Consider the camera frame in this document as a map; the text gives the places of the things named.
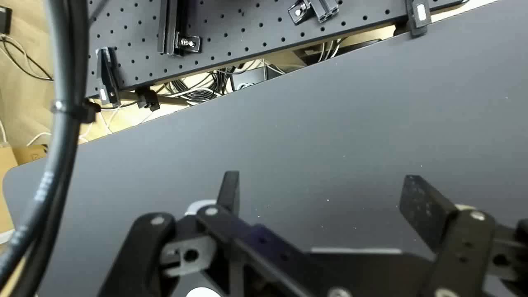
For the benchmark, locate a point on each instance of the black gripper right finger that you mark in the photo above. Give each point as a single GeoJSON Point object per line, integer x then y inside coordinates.
{"type": "Point", "coordinates": [460, 241]}

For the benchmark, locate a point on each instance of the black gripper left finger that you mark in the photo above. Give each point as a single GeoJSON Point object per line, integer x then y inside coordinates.
{"type": "Point", "coordinates": [248, 247]}

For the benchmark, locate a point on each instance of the small black clamp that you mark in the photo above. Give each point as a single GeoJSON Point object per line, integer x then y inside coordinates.
{"type": "Point", "coordinates": [148, 97]}

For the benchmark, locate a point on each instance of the black perforated breadboard panel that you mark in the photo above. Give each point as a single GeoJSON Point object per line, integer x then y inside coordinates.
{"type": "Point", "coordinates": [253, 26]}

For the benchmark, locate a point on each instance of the black aluminium extrusion rail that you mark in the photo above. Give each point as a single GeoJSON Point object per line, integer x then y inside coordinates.
{"type": "Point", "coordinates": [173, 24]}

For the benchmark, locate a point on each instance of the black angle bracket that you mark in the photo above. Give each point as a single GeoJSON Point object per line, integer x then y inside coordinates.
{"type": "Point", "coordinates": [314, 8]}

